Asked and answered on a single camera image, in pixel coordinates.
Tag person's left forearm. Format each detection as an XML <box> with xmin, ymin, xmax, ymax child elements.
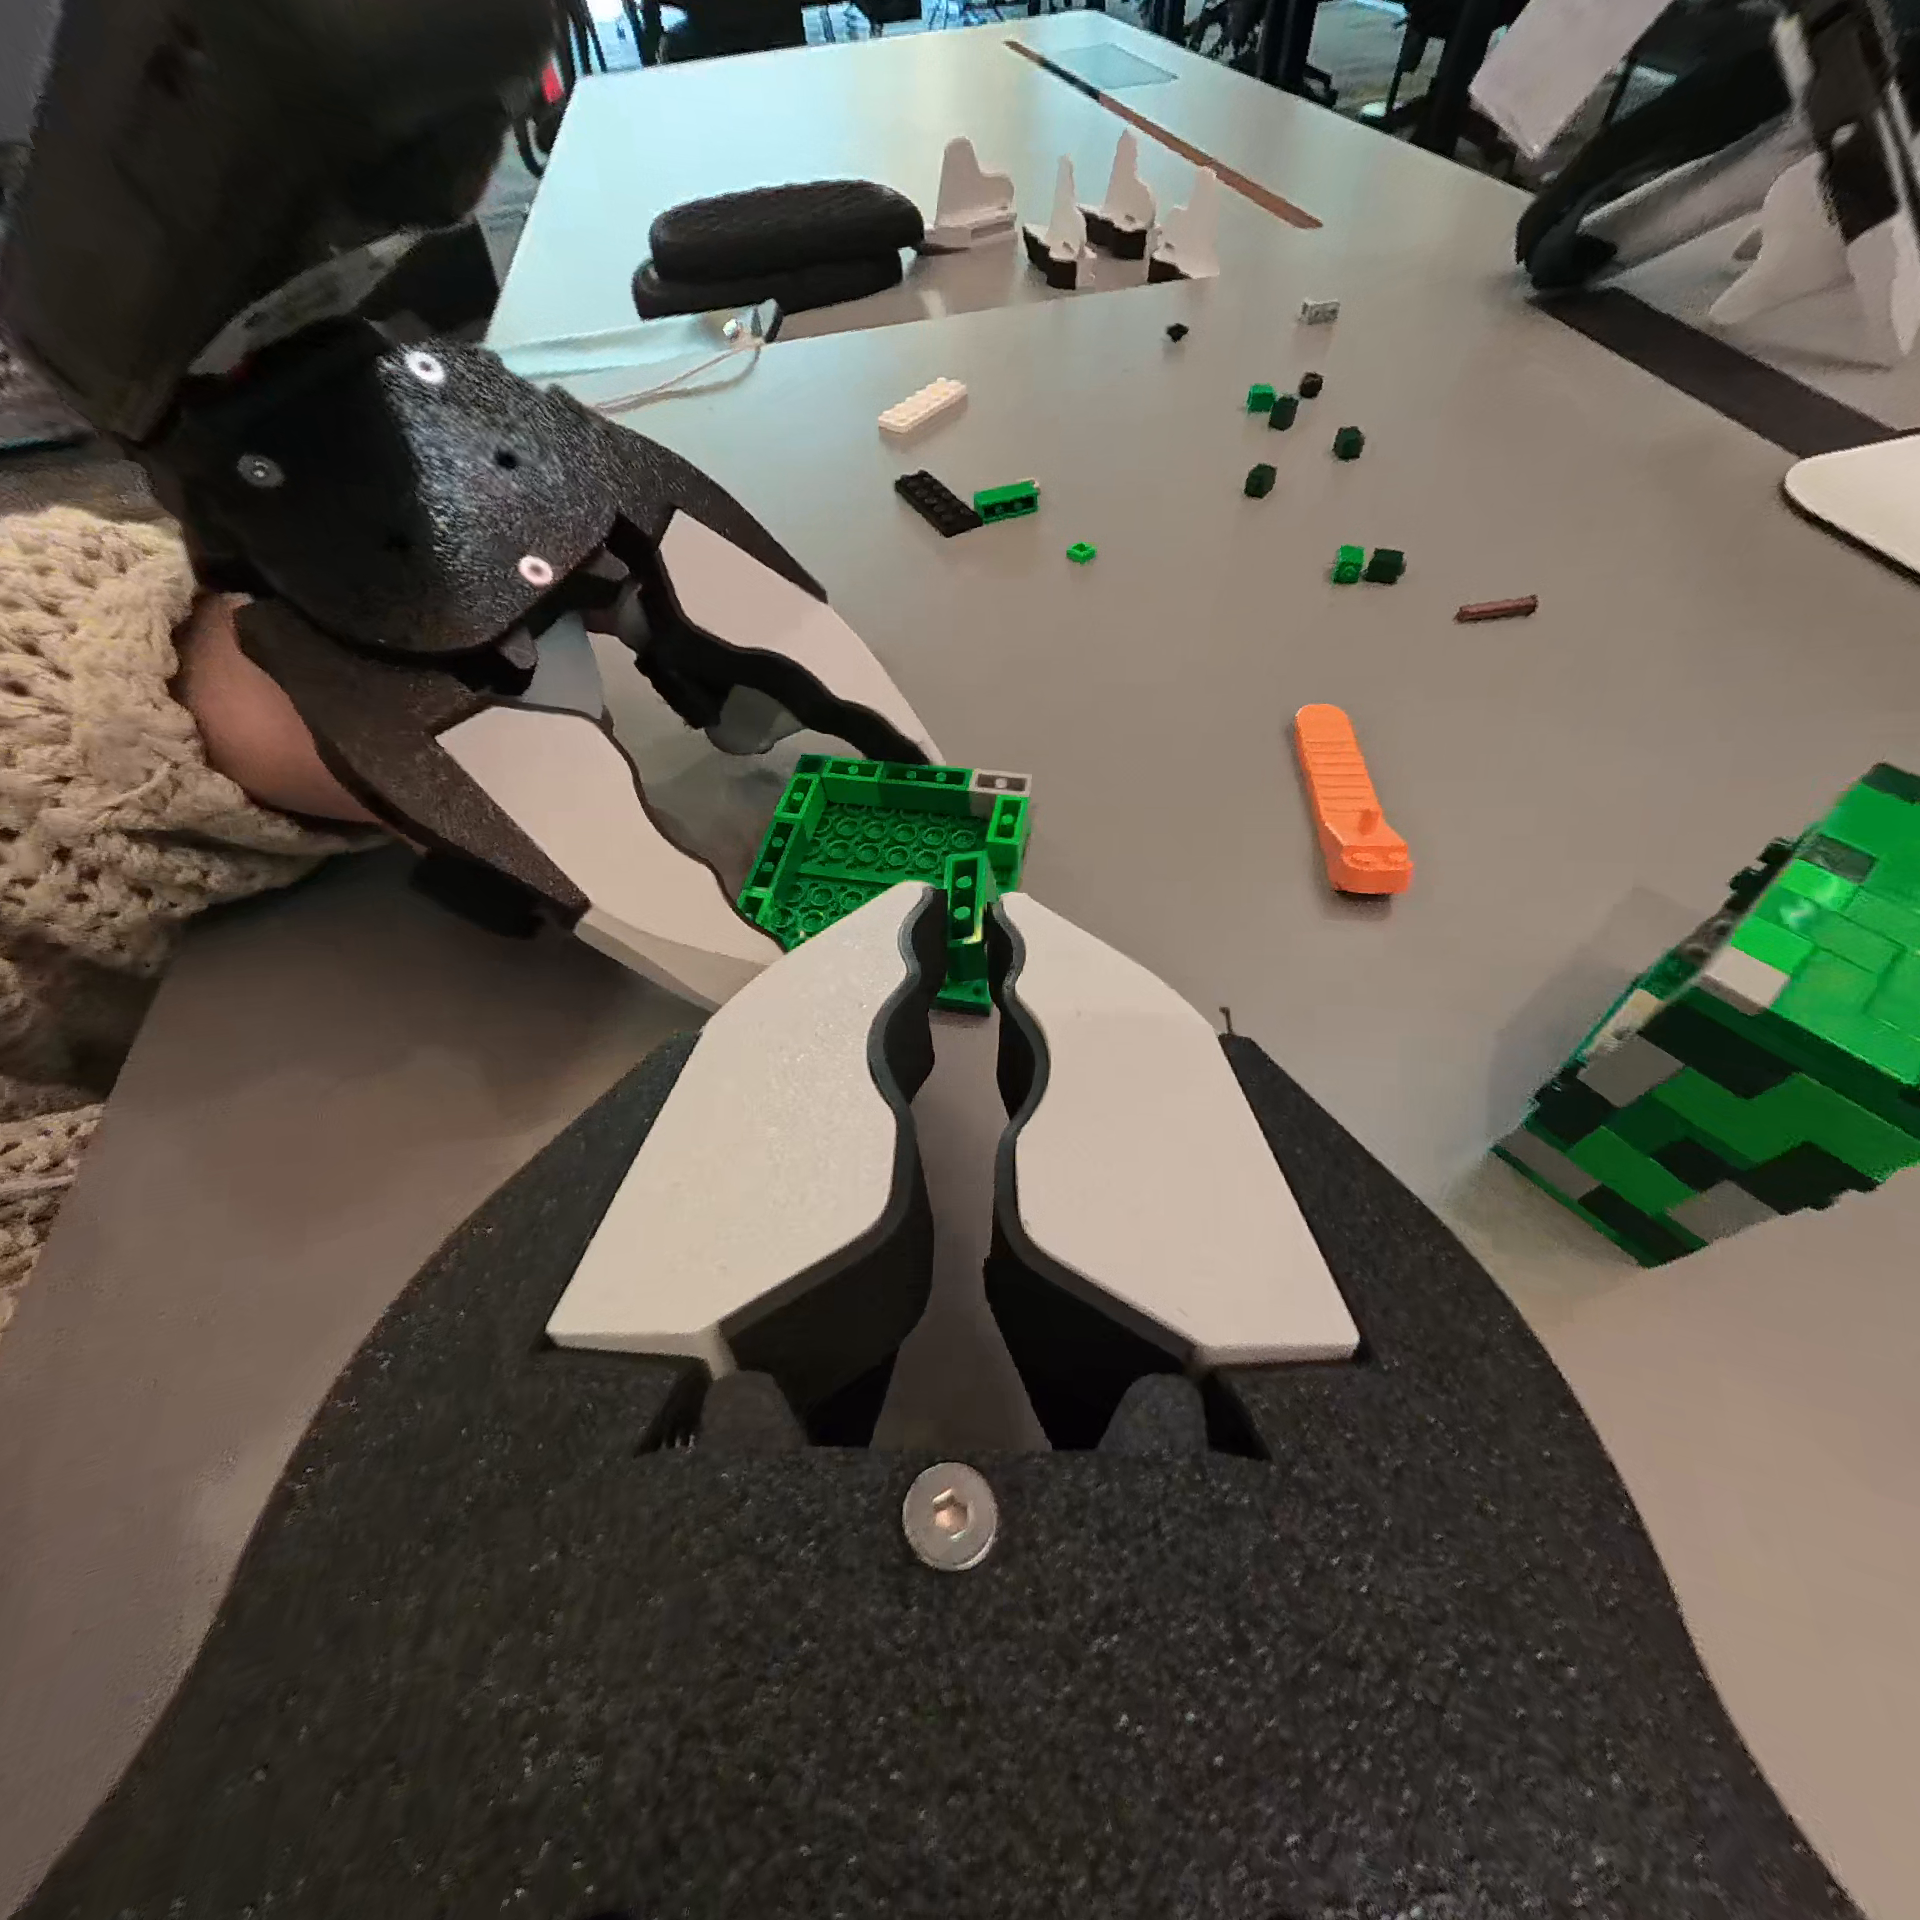
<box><xmin>0</xmin><ymin>503</ymin><xmax>394</xmax><ymax>1086</ymax></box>

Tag person's left hand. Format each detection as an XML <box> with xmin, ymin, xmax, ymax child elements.
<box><xmin>170</xmin><ymin>594</ymin><xmax>385</xmax><ymax>831</ymax></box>

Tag green lego base plate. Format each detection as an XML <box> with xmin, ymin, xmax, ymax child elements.
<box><xmin>734</xmin><ymin>752</ymin><xmax>1038</xmax><ymax>1024</ymax></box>

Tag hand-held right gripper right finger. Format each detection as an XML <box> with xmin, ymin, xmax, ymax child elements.
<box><xmin>982</xmin><ymin>892</ymin><xmax>1365</xmax><ymax>1451</ymax></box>

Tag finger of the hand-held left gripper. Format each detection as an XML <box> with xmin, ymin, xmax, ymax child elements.
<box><xmin>617</xmin><ymin>510</ymin><xmax>946</xmax><ymax>770</ymax></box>
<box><xmin>432</xmin><ymin>703</ymin><xmax>783</xmax><ymax>1015</ymax></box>

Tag black office chair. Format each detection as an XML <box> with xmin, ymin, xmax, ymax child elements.
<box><xmin>1181</xmin><ymin>0</ymin><xmax>1490</xmax><ymax>120</ymax></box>

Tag white paper sheet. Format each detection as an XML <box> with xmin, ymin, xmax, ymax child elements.
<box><xmin>1467</xmin><ymin>0</ymin><xmax>1671</xmax><ymax>162</ymax></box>

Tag green lego block build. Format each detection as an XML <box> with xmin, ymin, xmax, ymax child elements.
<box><xmin>1490</xmin><ymin>760</ymin><xmax>1920</xmax><ymax>1274</ymax></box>

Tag white wedge-shaped plastic part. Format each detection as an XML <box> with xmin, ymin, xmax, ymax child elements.
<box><xmin>1023</xmin><ymin>153</ymin><xmax>1097</xmax><ymax>291</ymax></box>
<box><xmin>920</xmin><ymin>134</ymin><xmax>1018</xmax><ymax>257</ymax></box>
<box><xmin>1079</xmin><ymin>126</ymin><xmax>1159</xmax><ymax>258</ymax></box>
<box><xmin>1144</xmin><ymin>162</ymin><xmax>1222</xmax><ymax>287</ymax></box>

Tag white cable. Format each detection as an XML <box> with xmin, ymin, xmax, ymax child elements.
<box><xmin>495</xmin><ymin>298</ymin><xmax>783</xmax><ymax>416</ymax></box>

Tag white flat pad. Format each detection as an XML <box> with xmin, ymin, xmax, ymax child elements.
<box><xmin>1779</xmin><ymin>432</ymin><xmax>1920</xmax><ymax>580</ymax></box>

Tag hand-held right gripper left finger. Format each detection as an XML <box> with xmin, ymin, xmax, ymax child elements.
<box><xmin>543</xmin><ymin>881</ymin><xmax>942</xmax><ymax>1450</ymax></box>

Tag large white wedge-shaped part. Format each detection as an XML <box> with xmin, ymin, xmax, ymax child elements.
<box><xmin>1706</xmin><ymin>146</ymin><xmax>1911</xmax><ymax>370</ymax></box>

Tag orange lego brick separator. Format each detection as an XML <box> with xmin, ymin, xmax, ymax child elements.
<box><xmin>1291</xmin><ymin>700</ymin><xmax>1416</xmax><ymax>900</ymax></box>

